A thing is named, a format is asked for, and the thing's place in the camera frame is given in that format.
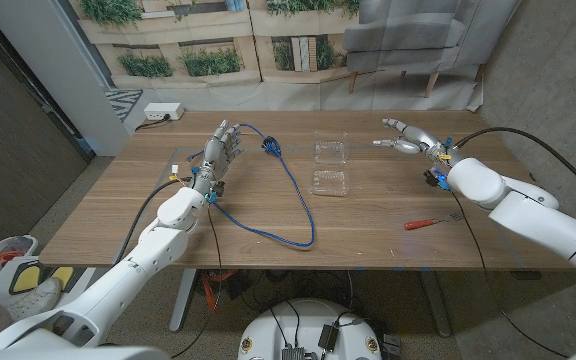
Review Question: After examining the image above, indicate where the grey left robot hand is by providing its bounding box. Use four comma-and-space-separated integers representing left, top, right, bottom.
190, 118, 244, 194

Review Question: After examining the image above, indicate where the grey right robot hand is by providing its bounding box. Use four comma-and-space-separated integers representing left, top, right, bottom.
372, 118, 462, 166

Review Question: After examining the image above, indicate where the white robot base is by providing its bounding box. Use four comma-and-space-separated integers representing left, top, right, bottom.
237, 298, 383, 360

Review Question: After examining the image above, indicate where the clear plastic clamshell container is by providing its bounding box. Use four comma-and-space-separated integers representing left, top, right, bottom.
310, 130, 352, 198

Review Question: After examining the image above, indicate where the white power strip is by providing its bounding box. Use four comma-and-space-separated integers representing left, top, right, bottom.
143, 102, 186, 122

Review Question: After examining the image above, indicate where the chevron patterned mat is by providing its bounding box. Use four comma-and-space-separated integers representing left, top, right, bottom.
105, 88, 144, 124

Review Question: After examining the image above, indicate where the printed garden backdrop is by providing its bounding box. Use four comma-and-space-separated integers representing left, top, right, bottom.
67, 0, 522, 112

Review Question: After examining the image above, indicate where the grey table leg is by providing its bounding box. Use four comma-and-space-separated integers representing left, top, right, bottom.
169, 268, 198, 334
417, 269, 453, 339

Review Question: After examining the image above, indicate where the yellow foot pedal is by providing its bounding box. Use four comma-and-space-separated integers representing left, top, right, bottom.
47, 266, 75, 291
8, 263, 44, 296

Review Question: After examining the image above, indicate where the small black box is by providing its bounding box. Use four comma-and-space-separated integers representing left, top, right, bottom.
381, 333, 403, 357

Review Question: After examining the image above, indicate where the black power adapter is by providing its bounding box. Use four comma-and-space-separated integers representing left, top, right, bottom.
317, 323, 340, 352

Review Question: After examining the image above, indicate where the white bin with orange contents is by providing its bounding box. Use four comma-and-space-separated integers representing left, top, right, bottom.
0, 234, 39, 264

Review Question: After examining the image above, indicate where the white sneaker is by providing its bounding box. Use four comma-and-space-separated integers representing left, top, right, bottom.
5, 277, 63, 321

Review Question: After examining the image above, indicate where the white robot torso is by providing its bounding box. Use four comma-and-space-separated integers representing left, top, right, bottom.
0, 343, 576, 360

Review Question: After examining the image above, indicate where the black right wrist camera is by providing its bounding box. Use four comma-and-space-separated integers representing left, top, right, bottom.
422, 168, 450, 192

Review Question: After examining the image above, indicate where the blue USB cable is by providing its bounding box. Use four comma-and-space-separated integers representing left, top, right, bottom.
186, 123, 316, 250

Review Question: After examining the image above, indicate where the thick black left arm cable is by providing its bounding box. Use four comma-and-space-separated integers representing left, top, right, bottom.
112, 177, 194, 266

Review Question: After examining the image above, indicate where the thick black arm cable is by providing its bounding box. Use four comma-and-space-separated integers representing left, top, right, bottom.
112, 177, 194, 266
455, 126, 576, 206

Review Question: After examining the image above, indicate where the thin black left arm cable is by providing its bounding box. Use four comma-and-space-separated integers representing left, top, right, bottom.
170, 204, 224, 359

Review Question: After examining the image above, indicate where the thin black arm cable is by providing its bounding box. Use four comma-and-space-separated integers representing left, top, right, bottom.
170, 204, 224, 359
450, 192, 569, 359

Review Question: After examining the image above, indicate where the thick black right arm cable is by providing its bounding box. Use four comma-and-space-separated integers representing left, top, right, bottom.
455, 126, 576, 206

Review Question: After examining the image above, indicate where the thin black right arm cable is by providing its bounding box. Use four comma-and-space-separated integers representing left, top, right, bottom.
450, 192, 569, 359

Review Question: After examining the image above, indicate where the orange strap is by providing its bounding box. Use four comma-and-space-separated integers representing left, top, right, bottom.
201, 269, 239, 314

